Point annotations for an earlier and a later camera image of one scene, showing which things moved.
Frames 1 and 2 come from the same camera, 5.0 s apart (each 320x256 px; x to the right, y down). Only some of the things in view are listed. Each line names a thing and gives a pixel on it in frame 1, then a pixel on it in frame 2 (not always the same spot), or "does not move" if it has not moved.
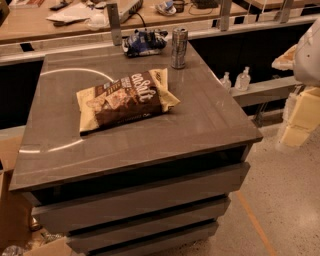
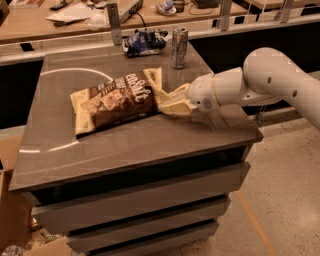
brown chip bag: x=137 y=95 does not move
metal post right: x=285 y=11 does not move
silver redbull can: x=179 y=47 does not move
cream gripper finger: x=301 y=115 → x=181 y=107
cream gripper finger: x=286 y=60 → x=181 y=93
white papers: x=97 y=17 does not move
